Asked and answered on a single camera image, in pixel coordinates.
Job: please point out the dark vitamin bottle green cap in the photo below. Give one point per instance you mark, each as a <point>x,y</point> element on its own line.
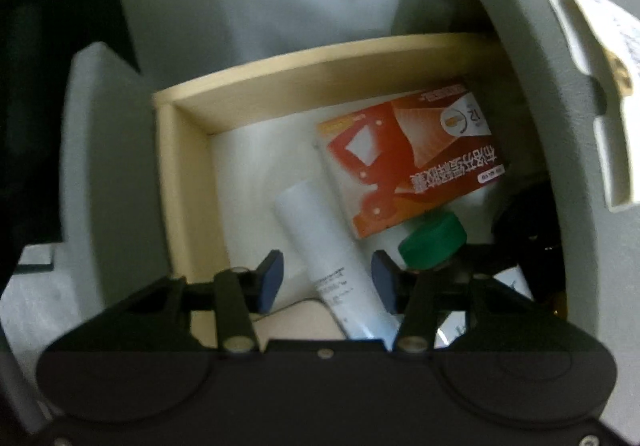
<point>439,252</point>

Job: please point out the red orange medicine box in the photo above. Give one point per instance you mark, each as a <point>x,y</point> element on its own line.
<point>395,160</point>

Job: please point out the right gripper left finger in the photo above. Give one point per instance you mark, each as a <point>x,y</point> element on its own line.
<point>240,293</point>

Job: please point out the beige compact case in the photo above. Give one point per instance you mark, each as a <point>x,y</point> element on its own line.
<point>305,320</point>

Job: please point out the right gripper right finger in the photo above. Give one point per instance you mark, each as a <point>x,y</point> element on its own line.
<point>405,295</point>

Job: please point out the white spray bottle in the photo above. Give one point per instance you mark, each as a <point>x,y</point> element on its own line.
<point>334,264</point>

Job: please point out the white flat medicine box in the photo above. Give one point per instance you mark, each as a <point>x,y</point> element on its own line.
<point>603,39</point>

